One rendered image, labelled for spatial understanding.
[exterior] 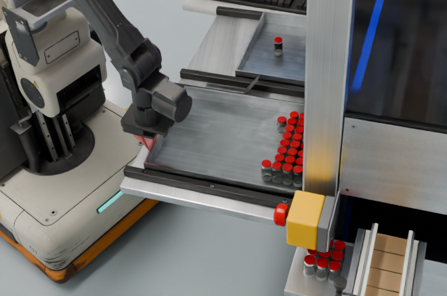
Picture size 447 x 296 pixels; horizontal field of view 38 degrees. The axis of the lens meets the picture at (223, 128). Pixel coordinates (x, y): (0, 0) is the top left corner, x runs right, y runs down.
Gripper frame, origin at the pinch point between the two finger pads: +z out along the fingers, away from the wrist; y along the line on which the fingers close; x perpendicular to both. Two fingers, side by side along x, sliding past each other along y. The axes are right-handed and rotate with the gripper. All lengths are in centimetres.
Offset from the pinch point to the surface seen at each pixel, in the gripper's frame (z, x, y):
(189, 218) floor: 92, 46, -11
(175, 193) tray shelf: 1.6, -9.3, 9.5
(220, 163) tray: 0.8, 1.0, 15.8
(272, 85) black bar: -1.2, 26.9, 20.1
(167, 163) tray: 1.8, -1.8, 4.6
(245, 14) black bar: 1, 55, 5
